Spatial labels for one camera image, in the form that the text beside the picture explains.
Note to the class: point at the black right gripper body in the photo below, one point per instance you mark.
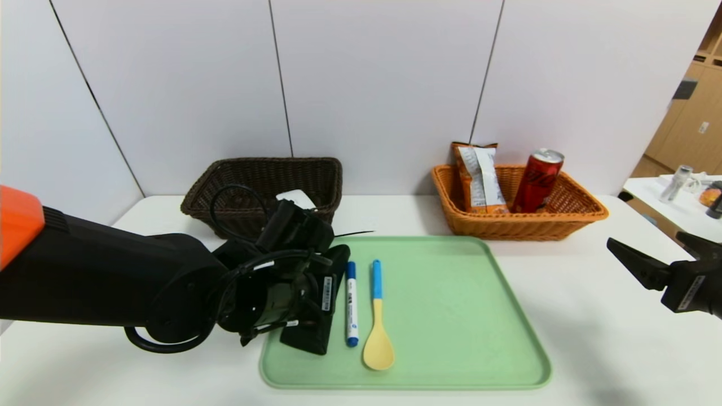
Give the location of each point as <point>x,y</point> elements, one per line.
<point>689,293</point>

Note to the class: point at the orange snack bag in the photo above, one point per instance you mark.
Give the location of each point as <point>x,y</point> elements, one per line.
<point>479,180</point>

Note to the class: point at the blue white marker pen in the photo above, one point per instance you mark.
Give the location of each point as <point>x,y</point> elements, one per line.
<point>351,304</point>

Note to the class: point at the white side table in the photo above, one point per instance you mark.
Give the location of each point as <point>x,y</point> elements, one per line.
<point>665,217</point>

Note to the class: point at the dark brown wicker basket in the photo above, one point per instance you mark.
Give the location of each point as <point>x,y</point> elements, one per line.
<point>321,180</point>

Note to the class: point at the clear silver bottle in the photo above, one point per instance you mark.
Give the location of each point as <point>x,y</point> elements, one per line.
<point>674,186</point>

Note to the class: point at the small clear plastic item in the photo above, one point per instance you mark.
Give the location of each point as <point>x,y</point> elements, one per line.
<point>698,181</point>

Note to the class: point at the light wooden cabinet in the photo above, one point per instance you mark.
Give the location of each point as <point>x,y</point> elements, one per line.
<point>694,146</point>

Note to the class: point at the red soda can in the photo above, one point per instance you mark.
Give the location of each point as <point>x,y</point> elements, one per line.
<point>537,180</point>

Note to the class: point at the black remote-like object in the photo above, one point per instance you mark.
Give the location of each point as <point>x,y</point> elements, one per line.
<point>715,210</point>

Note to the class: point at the orange wicker basket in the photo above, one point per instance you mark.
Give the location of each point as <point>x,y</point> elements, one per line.
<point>519,223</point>

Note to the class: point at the black glasses case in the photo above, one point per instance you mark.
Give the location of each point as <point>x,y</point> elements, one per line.
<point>307,343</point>

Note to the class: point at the white rectangular case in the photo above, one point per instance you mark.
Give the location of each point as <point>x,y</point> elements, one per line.
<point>296,197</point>

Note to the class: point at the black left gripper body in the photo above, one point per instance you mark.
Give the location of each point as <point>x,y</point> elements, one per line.
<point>325,293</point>

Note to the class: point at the small orange round object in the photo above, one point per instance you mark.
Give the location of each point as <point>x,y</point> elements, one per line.
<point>708,197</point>

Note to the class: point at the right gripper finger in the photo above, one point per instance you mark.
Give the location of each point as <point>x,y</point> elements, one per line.
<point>646,268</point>
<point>705,251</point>

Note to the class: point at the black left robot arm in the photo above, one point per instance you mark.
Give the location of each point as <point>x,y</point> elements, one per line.
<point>113,282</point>

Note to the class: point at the small black rectangular plate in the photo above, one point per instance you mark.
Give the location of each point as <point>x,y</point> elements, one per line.
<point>684,90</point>

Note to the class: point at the light green plastic tray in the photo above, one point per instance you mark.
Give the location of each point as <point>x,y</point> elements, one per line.
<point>451,327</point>

